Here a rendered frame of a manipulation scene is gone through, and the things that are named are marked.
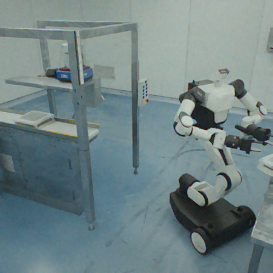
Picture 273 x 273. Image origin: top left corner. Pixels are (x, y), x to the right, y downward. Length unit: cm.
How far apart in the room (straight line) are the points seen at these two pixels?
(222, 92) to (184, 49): 340
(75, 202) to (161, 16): 390
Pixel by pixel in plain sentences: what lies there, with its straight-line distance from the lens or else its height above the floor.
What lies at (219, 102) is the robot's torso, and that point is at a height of 116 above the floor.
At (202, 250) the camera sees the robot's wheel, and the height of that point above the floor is 5.
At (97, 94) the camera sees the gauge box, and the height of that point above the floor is 113.
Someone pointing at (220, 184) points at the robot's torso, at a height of 57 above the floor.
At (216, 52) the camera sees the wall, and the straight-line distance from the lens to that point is 525.
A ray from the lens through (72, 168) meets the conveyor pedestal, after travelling 243.
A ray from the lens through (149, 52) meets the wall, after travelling 569.
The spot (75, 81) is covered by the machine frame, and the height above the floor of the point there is 132.
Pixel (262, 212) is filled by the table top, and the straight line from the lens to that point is 155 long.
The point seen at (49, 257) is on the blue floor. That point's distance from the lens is 247.
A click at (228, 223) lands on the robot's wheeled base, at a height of 19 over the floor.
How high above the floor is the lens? 178
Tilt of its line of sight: 26 degrees down
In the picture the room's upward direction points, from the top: straight up
